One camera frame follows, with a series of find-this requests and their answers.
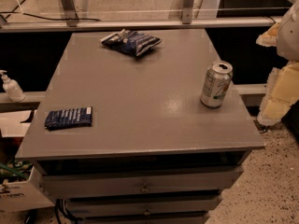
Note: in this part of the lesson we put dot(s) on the small dark blue snack packet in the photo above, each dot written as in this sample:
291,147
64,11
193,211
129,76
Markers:
69,118

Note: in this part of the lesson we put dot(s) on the grey metal bracket left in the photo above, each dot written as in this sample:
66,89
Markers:
70,13

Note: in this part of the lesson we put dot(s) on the grey metal bracket right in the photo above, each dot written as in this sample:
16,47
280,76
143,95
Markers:
187,11

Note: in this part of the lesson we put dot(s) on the white cardboard box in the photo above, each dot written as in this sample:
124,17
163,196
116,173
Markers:
23,189

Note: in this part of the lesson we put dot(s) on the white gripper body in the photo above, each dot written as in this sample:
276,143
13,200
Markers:
290,34

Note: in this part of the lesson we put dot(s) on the silver green soda can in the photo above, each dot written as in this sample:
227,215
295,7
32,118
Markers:
217,82

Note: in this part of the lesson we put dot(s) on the grey drawer cabinet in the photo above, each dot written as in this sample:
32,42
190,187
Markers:
154,153

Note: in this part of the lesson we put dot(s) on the grey metal bracket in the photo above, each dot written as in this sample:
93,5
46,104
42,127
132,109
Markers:
70,13
187,11

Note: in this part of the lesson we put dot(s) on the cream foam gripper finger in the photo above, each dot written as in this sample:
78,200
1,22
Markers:
282,91
269,38

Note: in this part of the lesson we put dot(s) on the white pump bottle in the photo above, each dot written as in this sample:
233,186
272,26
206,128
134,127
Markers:
11,87

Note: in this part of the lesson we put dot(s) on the blue chip bag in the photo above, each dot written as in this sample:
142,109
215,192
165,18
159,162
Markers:
130,42

